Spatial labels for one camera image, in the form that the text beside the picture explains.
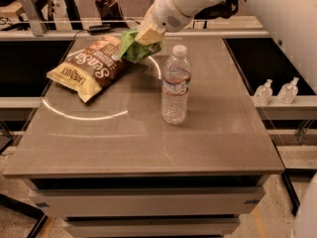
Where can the right clear sanitizer bottle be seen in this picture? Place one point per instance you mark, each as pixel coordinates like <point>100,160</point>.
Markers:
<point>288,92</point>

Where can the upper white drawer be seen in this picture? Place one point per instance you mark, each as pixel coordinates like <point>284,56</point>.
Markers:
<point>147,202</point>

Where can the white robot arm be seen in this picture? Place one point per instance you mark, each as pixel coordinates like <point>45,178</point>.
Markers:
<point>291,23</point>

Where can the left clear sanitizer bottle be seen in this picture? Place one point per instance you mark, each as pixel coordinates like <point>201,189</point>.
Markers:
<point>263,93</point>

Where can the green rice chip bag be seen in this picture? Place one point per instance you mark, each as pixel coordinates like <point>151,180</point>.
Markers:
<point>134,52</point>

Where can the white drawer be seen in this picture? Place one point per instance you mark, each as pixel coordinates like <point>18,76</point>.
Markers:
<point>147,202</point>
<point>145,228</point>

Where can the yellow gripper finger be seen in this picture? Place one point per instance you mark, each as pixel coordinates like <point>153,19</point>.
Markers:
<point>149,32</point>

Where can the clear sanitizer bottle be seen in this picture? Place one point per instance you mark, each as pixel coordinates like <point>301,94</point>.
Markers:
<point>263,93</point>
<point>288,92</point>

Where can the lower white drawer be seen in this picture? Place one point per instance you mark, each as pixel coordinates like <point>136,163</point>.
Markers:
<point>145,228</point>

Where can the brown chip bag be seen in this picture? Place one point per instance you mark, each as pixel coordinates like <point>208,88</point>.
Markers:
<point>90,70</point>

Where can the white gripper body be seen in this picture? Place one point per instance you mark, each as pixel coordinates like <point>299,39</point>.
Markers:
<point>163,13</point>

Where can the left metal bracket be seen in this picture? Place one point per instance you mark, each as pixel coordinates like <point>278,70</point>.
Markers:
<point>36,24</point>

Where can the black power adapter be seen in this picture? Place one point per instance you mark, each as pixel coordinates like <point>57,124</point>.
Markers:
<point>99,29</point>

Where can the clear plastic water bottle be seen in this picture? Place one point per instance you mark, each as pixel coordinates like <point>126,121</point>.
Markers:
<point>176,76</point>

